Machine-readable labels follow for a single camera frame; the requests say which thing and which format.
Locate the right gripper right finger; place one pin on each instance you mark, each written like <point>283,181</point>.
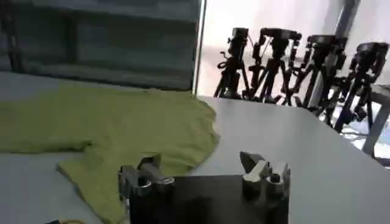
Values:
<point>259,173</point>

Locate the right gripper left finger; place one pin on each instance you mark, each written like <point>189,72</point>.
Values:
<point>143,179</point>

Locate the green shirt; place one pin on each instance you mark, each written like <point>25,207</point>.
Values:
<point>137,128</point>

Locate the grey display shelf unit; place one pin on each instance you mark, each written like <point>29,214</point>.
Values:
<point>106,42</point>

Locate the black camera tripod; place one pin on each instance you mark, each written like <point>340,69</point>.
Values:
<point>365,70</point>
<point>275,61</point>
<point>323,61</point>
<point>234,61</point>

